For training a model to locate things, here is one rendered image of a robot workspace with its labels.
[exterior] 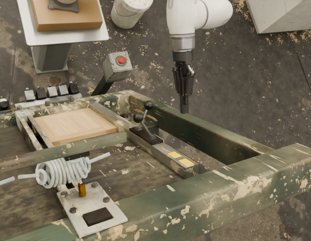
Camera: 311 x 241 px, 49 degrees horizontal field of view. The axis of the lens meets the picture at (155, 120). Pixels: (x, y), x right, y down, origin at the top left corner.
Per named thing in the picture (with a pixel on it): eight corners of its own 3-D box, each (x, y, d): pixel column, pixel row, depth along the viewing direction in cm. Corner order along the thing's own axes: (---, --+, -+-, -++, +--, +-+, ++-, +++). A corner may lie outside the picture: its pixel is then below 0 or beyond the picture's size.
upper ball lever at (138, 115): (155, 135, 129) (137, 109, 122) (160, 138, 126) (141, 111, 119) (148, 142, 128) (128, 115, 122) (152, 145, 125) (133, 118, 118)
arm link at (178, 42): (185, 32, 127) (186, 48, 129) (164, 34, 123) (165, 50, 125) (200, 33, 120) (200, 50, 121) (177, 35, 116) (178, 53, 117)
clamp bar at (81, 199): (34, 121, 172) (25, 74, 165) (132, 261, 72) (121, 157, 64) (13, 125, 168) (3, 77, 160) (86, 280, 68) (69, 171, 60)
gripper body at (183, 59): (197, 49, 121) (198, 75, 124) (184, 48, 128) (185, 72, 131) (180, 51, 118) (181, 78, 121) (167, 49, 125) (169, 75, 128)
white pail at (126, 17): (136, 2, 324) (154, -31, 283) (144, 30, 319) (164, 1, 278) (104, 3, 311) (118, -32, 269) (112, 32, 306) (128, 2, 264)
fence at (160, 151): (98, 109, 187) (97, 102, 186) (199, 175, 107) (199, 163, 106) (89, 110, 185) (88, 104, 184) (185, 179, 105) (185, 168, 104)
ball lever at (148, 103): (139, 132, 139) (151, 101, 139) (143, 134, 136) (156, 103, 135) (131, 129, 137) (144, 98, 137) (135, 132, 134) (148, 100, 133)
